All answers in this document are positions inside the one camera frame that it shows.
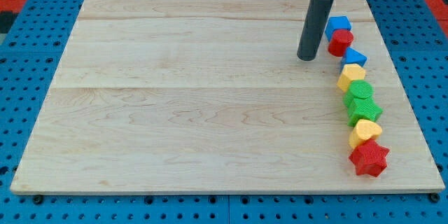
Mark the yellow heart block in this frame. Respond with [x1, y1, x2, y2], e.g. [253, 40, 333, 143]
[349, 119, 383, 149]

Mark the yellow pentagon block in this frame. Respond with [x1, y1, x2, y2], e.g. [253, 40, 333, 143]
[337, 64, 366, 92]

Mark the blue cube block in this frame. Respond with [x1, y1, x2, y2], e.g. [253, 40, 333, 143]
[324, 16, 351, 41]

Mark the red cylinder block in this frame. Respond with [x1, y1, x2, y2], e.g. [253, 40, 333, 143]
[328, 29, 354, 57]

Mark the red star block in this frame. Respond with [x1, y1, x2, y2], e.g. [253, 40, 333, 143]
[349, 140, 390, 177]

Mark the light wooden board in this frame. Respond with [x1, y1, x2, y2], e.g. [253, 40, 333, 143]
[10, 0, 445, 195]

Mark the green star block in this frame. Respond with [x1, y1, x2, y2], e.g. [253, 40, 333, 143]
[347, 97, 383, 127]

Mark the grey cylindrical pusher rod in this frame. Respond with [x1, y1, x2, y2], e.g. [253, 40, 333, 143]
[297, 0, 334, 62]

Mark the green cylinder block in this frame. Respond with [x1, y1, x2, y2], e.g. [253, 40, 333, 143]
[343, 80, 374, 107]

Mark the blue triangle block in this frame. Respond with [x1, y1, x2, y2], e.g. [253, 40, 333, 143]
[340, 48, 368, 70]

